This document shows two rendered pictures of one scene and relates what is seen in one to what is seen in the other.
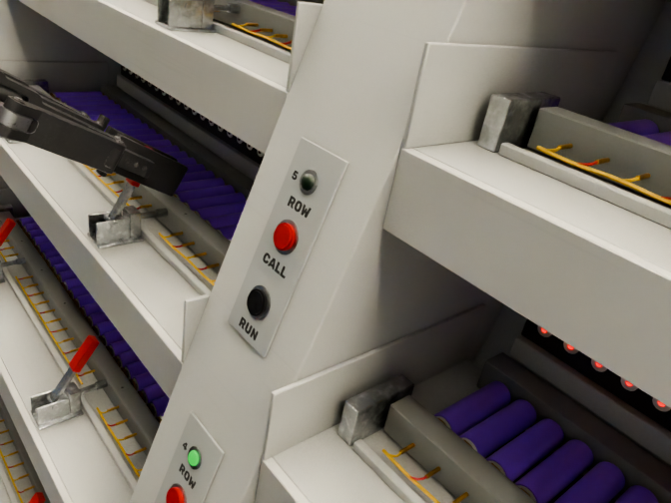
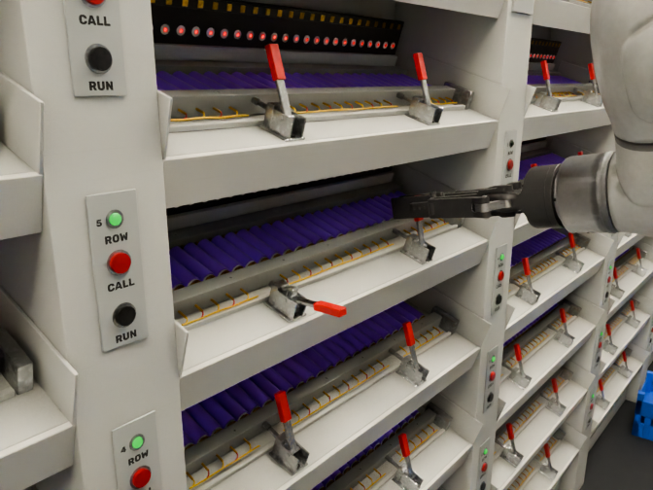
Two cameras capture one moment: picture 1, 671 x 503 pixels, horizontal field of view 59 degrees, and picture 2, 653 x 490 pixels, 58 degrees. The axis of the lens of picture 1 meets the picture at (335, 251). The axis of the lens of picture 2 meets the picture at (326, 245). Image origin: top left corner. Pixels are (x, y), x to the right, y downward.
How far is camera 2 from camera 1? 1.17 m
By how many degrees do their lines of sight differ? 86
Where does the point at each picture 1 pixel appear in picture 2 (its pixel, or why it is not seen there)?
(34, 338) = (352, 402)
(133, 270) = (441, 250)
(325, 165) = (513, 135)
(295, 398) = not seen: hidden behind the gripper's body
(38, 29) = not seen: hidden behind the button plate
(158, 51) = (439, 138)
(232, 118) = (473, 144)
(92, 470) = (437, 357)
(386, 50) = (517, 92)
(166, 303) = (458, 242)
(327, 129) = (510, 124)
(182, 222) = (405, 224)
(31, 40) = not seen: hidden behind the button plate
